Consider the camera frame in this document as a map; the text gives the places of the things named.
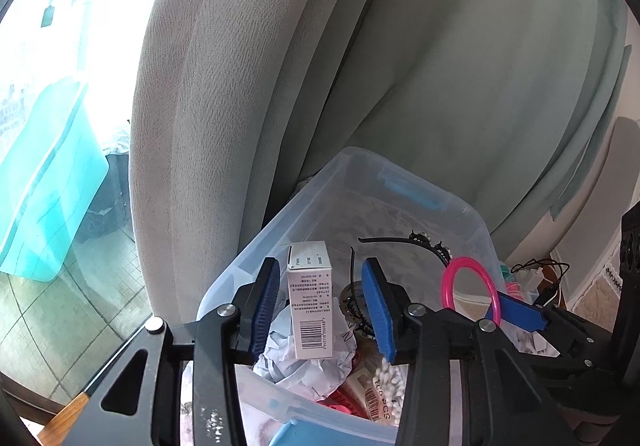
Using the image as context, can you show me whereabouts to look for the pink hair tie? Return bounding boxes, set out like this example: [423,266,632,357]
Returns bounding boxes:
[442,256,502,327]

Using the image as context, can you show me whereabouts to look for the white paper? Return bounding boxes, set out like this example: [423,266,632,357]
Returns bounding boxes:
[252,311,358,399]

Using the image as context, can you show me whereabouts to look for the blue plastic lid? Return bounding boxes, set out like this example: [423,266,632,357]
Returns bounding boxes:
[270,418,351,446]

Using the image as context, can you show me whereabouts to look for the grey green curtain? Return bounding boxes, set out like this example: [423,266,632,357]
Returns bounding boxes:
[129,0,631,327]

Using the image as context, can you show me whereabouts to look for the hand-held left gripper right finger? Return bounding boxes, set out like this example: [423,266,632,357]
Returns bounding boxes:
[361,257,586,446]

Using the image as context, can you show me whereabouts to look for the cotton swab pack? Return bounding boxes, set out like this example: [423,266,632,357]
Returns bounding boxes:
[345,358,411,427]

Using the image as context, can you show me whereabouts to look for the white plug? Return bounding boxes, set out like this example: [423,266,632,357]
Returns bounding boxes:
[522,269,546,294]

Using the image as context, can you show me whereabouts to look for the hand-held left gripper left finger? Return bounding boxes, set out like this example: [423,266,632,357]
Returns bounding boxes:
[35,256,282,446]

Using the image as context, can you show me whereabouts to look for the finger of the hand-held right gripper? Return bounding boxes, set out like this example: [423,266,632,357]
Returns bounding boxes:
[487,290,623,377]

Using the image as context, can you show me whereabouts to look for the black flower headband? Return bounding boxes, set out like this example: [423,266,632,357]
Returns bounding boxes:
[347,229,453,339]

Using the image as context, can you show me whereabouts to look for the clear plastic container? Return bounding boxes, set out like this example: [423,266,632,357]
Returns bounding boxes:
[196,146,501,446]

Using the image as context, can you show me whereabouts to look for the pink hair clip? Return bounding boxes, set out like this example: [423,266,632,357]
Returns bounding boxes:
[315,388,366,419]

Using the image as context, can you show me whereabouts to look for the small white box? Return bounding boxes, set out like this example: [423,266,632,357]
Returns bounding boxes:
[286,241,335,361]

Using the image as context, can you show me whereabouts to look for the turquoise plastic tub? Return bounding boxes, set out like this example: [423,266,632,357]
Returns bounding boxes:
[0,79,110,283]

